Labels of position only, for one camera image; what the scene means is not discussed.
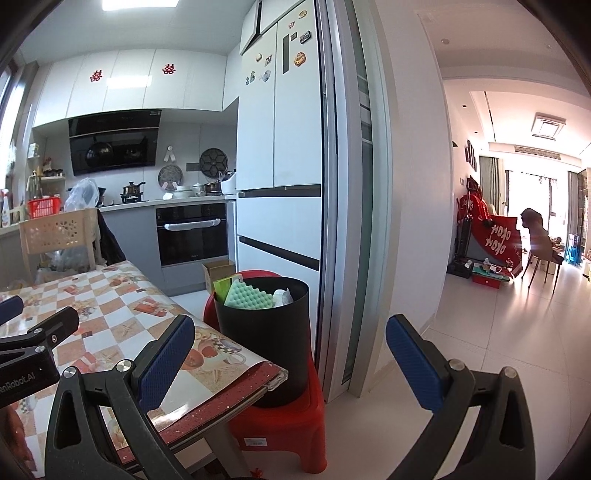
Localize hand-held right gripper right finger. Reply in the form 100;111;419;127
385;315;550;480

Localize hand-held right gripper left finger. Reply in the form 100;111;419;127
45;315;197;480

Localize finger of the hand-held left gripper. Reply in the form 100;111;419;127
0;305;81;359
0;295;25;326

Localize green paper box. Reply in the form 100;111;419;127
213;274;243;306

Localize black round trash bin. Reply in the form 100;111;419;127
214;275;311;409

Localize green wavy sponge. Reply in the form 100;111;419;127
223;279;274;311

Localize clear plastic bag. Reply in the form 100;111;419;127
36;248;91;278

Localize checkered floral tablecloth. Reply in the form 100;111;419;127
0;259;288;472

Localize beige plastic chair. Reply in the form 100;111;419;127
18;207;103;283

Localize cardboard box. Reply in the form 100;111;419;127
201;259;236;296

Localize dark jacket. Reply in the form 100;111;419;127
95;208;127;267

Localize red plastic basket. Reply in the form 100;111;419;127
26;197;64;219

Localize red flat box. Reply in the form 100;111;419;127
471;272;502;291

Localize black built-in oven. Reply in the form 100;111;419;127
155;202;229;267

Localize translucent plastic bag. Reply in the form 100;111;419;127
64;177;100;212

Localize red plastic stool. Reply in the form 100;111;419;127
202;270;327;477

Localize red printed banner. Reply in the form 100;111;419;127
457;186;526;278

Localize black cooking pot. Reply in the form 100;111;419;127
120;180;147;202

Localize round patterned plate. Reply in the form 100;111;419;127
158;165;184;190

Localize brown dining chair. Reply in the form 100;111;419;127
520;207;565;295

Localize black range hood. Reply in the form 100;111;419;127
68;109;163;176

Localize round dark compartment tray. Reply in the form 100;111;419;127
199;147;230;179

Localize white refrigerator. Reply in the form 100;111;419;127
233;0;325;361

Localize ceiling vent panel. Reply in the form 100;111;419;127
530;113;568;140

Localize grey sliding door frame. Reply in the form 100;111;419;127
318;0;394;403

